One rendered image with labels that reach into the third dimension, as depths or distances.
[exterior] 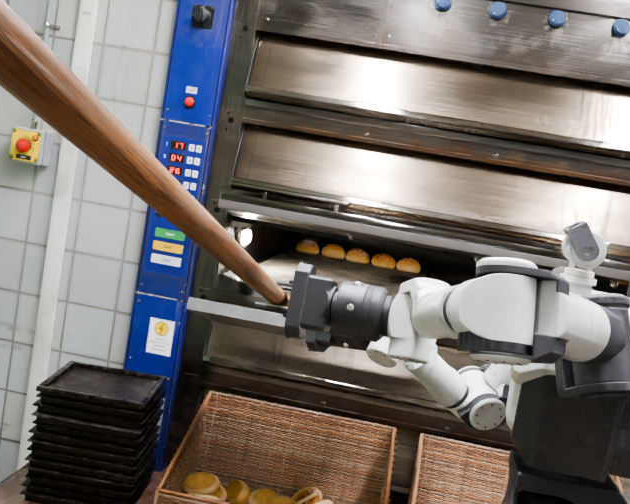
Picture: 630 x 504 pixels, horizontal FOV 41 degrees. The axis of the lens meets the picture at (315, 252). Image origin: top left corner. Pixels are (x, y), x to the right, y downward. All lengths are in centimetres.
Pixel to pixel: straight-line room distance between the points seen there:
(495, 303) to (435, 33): 146
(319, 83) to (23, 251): 102
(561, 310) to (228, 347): 153
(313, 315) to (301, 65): 123
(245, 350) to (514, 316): 150
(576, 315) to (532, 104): 135
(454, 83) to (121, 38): 96
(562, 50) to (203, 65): 99
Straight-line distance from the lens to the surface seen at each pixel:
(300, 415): 248
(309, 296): 136
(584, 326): 117
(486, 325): 109
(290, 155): 245
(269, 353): 249
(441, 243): 226
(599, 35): 249
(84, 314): 264
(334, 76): 244
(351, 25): 247
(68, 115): 48
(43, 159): 261
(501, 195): 242
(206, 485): 235
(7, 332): 276
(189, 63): 249
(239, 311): 193
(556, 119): 242
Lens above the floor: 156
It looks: 6 degrees down
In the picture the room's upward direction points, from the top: 10 degrees clockwise
